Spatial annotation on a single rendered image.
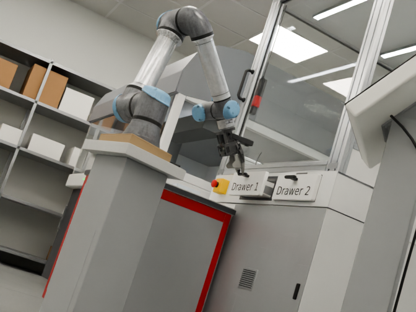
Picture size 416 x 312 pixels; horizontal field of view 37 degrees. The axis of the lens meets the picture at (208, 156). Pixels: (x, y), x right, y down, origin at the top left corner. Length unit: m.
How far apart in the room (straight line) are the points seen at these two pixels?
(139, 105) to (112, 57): 4.75
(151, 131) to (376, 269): 0.96
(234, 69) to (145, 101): 1.51
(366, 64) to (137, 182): 1.01
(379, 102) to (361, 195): 0.79
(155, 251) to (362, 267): 1.20
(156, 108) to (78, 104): 4.11
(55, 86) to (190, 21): 3.98
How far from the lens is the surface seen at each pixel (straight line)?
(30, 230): 6.76
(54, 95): 6.41
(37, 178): 6.77
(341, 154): 2.45
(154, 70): 2.53
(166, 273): 2.82
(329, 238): 2.41
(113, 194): 2.19
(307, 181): 2.53
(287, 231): 2.56
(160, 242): 2.79
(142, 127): 2.31
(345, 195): 2.45
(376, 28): 2.64
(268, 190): 2.75
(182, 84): 3.62
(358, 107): 1.75
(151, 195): 2.28
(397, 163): 1.88
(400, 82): 1.77
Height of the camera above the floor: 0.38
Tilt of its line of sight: 11 degrees up
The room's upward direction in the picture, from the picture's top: 18 degrees clockwise
